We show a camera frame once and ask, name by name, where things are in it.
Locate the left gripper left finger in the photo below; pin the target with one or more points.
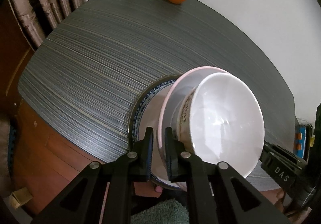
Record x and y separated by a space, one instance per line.
101 193

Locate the pink bowl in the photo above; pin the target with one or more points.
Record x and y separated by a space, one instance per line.
181 88

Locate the person right hand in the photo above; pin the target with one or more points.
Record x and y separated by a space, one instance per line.
278 196

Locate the person left hand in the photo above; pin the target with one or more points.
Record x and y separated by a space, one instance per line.
157 188

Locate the white bowl black lettering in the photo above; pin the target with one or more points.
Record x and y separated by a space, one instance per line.
220 120

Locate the brown wooden cabinet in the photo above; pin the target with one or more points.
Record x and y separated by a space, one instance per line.
44 162

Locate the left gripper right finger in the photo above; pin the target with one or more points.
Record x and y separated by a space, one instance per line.
216 193

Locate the small blue floral plate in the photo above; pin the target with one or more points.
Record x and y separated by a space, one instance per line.
132 128

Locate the white plate pink roses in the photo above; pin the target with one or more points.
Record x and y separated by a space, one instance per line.
149 117

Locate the green fleece sleeve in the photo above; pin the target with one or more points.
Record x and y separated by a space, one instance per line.
170 211

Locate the blue box on shelf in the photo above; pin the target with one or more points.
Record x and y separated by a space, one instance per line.
300 141

